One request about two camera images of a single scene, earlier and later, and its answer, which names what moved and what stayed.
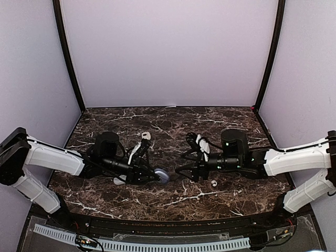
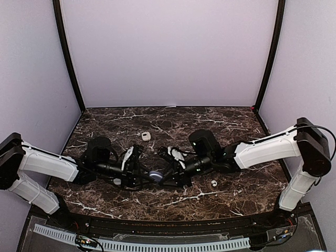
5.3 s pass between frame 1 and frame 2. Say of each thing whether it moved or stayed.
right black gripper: moved
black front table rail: stayed
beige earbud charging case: stayed
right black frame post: stayed
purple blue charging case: moved
